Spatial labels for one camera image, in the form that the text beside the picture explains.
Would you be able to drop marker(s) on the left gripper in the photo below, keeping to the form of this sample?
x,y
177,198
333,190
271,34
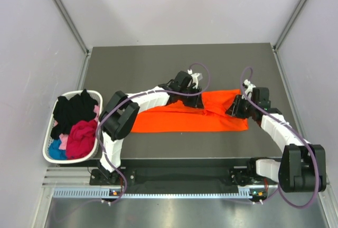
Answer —
x,y
195,102

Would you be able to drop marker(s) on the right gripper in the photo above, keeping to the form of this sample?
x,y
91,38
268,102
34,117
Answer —
x,y
234,110

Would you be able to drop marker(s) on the orange t-shirt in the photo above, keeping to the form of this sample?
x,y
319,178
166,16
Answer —
x,y
178,118

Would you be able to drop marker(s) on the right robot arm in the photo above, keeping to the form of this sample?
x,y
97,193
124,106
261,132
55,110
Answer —
x,y
302,167

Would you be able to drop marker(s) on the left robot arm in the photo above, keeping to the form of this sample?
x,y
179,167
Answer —
x,y
118,118

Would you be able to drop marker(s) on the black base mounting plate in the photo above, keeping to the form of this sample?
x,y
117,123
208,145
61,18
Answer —
x,y
228,171

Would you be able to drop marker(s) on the black garment in basket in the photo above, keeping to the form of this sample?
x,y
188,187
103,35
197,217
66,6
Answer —
x,y
68,112

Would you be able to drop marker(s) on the blue garment in basket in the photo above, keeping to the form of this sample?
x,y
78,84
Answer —
x,y
55,152

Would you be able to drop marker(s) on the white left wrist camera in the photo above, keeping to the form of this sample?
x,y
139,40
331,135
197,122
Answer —
x,y
195,79

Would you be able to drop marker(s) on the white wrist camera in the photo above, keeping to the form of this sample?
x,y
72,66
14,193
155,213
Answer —
x,y
248,86
195,79

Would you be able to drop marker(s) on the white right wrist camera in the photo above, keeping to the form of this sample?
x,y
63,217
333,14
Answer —
x,y
248,86

